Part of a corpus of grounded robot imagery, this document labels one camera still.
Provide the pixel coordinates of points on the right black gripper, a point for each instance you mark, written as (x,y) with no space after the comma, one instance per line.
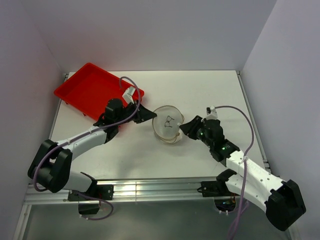
(196,125)

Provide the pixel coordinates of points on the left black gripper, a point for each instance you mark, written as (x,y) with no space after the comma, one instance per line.
(136,113)

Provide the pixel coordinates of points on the white mesh laundry bag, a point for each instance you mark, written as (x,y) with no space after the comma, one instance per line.
(166,125)

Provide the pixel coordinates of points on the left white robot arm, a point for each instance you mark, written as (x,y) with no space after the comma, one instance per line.
(50,169)

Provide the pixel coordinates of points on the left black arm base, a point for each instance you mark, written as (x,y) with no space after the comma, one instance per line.
(94,203)

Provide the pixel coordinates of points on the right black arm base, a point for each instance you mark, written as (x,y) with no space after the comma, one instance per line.
(224,200)

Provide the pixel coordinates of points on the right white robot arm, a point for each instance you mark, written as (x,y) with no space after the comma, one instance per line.
(281,200)

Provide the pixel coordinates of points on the red plastic tray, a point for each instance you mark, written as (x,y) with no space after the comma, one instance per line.
(90,88)

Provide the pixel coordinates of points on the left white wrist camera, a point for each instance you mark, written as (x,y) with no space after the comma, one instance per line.
(128,95)

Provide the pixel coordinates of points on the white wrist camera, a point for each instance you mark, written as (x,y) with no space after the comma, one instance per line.
(211,113)
(128,95)

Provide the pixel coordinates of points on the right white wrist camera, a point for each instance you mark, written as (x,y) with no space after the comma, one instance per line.
(211,113)

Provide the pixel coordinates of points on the aluminium mounting rail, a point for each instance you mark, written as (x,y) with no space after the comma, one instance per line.
(155,188)

